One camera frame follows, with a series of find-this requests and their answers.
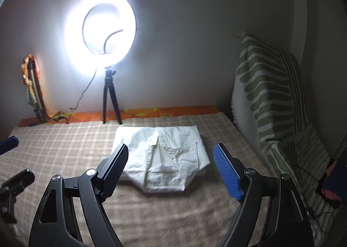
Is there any orange patterned bed sheet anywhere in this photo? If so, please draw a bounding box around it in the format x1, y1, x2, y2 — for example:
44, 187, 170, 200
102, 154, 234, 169
18, 105, 221, 128

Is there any colourful hanging cloth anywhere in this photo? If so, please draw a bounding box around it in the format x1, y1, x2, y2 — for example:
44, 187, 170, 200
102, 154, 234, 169
21, 54, 68, 123

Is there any red and blue object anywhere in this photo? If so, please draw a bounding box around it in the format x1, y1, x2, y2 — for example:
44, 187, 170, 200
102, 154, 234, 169
316, 160, 344, 208

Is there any white ring light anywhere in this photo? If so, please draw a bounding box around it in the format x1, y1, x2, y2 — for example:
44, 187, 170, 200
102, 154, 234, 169
64, 0, 141, 70

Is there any thin black cable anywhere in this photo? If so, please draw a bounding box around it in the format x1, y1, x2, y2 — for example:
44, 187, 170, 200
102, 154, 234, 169
293, 164, 337, 226

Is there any green striped white pillow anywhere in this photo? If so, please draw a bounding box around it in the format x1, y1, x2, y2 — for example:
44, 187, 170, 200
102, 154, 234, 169
231, 32, 340, 240

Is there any black mini tripod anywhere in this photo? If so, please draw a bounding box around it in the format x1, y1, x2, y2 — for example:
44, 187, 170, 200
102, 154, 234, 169
102, 67, 123, 125

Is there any folded black metal stand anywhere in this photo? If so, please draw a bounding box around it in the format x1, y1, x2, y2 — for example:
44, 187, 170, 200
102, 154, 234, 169
27, 60, 49, 126

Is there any white shirt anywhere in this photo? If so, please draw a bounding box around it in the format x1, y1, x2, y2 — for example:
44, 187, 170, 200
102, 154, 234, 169
112, 125, 212, 193

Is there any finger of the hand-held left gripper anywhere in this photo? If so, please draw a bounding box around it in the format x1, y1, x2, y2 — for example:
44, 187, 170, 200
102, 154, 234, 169
0, 136, 19, 155
0, 170, 36, 223

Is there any ring light on tripod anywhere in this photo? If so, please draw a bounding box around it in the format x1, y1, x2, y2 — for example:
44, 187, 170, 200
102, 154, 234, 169
68, 29, 124, 124

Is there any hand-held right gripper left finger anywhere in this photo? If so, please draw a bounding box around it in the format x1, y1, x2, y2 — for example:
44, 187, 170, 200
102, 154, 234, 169
28, 143, 129, 247

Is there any beige checked blanket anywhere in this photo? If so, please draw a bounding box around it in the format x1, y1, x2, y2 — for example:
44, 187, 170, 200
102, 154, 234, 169
0, 111, 326, 247

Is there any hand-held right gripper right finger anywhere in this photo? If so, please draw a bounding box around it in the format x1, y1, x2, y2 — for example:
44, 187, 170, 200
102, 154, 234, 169
213, 143, 315, 247

